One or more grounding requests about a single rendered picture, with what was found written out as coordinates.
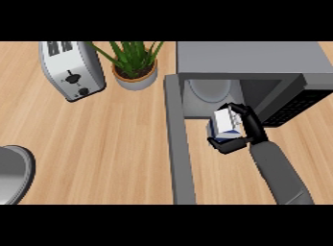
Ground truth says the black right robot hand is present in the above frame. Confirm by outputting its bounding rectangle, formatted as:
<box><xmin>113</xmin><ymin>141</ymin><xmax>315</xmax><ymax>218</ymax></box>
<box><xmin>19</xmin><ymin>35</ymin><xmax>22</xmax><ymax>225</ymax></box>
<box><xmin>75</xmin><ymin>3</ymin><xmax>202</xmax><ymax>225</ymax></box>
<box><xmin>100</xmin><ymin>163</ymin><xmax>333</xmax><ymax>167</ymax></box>
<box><xmin>204</xmin><ymin>102</ymin><xmax>271</xmax><ymax>156</ymax></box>

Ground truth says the white and blue milk carton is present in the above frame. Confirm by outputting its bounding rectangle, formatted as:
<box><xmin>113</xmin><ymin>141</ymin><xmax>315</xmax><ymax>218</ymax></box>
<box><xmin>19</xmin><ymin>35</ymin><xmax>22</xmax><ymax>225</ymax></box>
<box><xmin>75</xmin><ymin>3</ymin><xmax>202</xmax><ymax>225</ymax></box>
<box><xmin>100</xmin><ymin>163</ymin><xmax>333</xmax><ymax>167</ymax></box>
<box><xmin>204</xmin><ymin>108</ymin><xmax>243</xmax><ymax>140</ymax></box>

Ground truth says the grey microwave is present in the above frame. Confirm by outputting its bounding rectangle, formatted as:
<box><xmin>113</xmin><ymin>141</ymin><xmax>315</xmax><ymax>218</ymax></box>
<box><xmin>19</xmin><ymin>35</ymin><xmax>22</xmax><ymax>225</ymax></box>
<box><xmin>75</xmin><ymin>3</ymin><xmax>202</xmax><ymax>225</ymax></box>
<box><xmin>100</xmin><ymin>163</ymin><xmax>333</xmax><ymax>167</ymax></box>
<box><xmin>174</xmin><ymin>41</ymin><xmax>333</xmax><ymax>129</ymax></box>

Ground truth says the grey microwave door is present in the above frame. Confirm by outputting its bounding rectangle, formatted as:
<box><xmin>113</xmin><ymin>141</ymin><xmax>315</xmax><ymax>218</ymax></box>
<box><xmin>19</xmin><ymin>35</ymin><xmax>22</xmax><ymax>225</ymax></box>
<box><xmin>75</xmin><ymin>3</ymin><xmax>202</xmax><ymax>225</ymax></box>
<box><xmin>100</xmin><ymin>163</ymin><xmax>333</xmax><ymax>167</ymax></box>
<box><xmin>162</xmin><ymin>74</ymin><xmax>197</xmax><ymax>206</ymax></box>

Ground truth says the green potted plant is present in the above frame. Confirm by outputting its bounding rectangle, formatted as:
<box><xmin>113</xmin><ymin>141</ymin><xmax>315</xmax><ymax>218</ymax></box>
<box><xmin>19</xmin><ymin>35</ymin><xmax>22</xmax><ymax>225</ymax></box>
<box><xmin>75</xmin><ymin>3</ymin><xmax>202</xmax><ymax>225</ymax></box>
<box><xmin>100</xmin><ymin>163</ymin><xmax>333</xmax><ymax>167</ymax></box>
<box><xmin>85</xmin><ymin>41</ymin><xmax>166</xmax><ymax>92</ymax></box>

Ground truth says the silver toaster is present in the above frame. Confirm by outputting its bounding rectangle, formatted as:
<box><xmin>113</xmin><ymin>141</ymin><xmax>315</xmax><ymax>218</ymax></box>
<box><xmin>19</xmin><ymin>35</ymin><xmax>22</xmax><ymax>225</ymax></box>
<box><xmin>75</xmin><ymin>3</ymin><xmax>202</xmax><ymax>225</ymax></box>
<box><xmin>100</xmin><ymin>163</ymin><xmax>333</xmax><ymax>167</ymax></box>
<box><xmin>37</xmin><ymin>41</ymin><xmax>107</xmax><ymax>104</ymax></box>

